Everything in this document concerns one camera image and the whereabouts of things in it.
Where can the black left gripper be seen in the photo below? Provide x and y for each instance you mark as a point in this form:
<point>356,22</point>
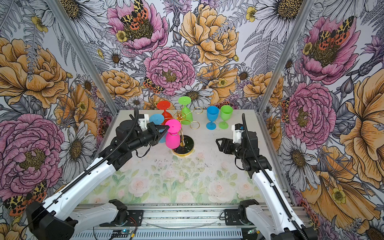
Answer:
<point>155,130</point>

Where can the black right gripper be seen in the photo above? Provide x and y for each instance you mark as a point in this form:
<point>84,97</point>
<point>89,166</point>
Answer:
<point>226,142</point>

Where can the pink wine glass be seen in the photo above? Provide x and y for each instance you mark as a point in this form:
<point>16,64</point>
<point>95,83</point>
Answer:
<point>173,138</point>

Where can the green wine glass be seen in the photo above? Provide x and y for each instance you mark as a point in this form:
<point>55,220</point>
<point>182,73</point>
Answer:
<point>225,113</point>
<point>186,112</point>

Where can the blue wine glass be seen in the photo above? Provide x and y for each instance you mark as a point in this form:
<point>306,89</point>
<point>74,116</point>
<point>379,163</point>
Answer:
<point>158,119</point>
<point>212,115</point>

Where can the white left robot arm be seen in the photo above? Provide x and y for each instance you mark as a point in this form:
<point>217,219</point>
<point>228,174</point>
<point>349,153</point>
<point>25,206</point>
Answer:
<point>55,219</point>

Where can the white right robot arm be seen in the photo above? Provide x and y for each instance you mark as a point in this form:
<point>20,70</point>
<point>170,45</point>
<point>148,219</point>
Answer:
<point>281,223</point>

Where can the red wine glass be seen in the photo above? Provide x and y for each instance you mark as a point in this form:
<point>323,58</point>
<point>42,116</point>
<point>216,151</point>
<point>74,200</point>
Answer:
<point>165,106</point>

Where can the green circuit board right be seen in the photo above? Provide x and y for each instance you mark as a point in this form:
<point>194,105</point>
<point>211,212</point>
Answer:
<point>253,231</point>

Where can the green circuit board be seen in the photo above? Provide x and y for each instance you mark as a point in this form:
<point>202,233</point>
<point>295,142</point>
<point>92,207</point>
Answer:
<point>124,234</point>
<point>253,231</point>

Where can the green circuit board left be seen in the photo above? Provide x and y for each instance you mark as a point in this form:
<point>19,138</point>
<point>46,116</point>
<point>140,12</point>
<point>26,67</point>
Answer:
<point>124,234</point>

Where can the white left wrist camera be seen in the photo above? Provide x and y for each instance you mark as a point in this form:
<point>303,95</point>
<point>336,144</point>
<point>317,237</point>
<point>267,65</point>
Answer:
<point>143,121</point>

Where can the gold wire wine glass rack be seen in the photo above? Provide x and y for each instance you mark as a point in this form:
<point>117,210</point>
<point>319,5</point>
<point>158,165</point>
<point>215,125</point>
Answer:
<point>187,144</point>

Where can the silver aluminium front rail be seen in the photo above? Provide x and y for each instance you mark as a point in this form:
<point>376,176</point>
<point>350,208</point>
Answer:
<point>157,215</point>

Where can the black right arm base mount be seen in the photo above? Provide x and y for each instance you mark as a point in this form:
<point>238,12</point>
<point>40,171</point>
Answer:
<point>232,217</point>

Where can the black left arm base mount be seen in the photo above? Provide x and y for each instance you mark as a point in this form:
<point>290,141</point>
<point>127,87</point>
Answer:
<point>132,218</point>

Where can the grey slotted cable duct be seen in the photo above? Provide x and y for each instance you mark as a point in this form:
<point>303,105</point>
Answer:
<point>162,234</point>

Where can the silver aluminium corner post left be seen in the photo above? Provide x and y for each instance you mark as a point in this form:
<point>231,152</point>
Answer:
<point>71,33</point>

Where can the silver aluminium corner post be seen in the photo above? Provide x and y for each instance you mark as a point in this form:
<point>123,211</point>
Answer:
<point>71,33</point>
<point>291,40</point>

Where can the silver aluminium corner post right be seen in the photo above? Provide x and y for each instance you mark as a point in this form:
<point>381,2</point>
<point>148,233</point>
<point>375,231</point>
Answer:
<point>291,40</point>

